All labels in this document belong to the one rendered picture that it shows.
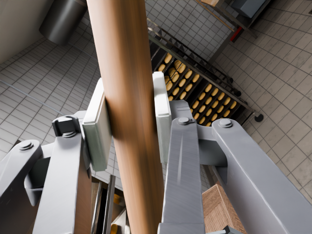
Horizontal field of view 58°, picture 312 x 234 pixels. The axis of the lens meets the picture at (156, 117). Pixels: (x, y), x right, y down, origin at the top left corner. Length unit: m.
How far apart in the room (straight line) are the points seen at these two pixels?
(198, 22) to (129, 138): 5.16
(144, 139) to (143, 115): 0.02
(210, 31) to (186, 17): 0.51
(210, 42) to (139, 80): 5.28
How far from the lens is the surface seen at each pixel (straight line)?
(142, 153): 0.18
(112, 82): 0.16
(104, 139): 0.16
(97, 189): 2.10
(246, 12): 4.78
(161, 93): 0.16
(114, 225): 2.25
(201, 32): 5.36
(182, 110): 0.16
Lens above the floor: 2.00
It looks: 18 degrees down
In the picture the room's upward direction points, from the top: 59 degrees counter-clockwise
